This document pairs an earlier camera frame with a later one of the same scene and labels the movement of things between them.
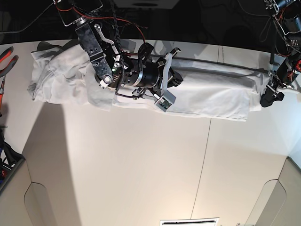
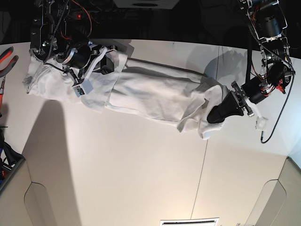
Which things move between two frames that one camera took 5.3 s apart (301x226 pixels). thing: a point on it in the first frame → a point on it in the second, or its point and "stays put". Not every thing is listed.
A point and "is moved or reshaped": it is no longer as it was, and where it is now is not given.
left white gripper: (170, 78) → (104, 52)
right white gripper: (269, 96) → (228, 107)
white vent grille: (202, 221) stays put
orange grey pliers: (3, 55) stays put
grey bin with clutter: (9, 160) stays put
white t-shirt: (63, 75) is moved or reshaped
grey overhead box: (164, 4) stays put
